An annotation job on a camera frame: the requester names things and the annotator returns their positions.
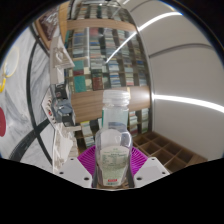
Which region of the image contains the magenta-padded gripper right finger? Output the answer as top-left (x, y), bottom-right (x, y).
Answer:
top-left (128, 146), bottom-right (170, 189)

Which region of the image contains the white city block model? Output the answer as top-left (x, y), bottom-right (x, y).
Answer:
top-left (51, 121), bottom-right (83, 173)

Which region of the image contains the white architectural building model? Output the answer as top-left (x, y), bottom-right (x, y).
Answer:
top-left (49, 34), bottom-right (76, 85)

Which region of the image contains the wooden cubby shelf unit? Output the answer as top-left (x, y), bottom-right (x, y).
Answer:
top-left (132, 130), bottom-right (208, 175)

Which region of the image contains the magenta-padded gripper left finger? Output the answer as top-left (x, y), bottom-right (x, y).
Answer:
top-left (54, 145), bottom-right (98, 190)

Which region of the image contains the brown model on wooden board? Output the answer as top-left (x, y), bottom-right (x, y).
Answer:
top-left (33, 1), bottom-right (70, 51)

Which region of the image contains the clear plastic bottle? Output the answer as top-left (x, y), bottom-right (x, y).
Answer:
top-left (94, 89), bottom-right (134, 188)

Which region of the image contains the dark grey architectural model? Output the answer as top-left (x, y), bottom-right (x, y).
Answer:
top-left (41, 83), bottom-right (77, 128)

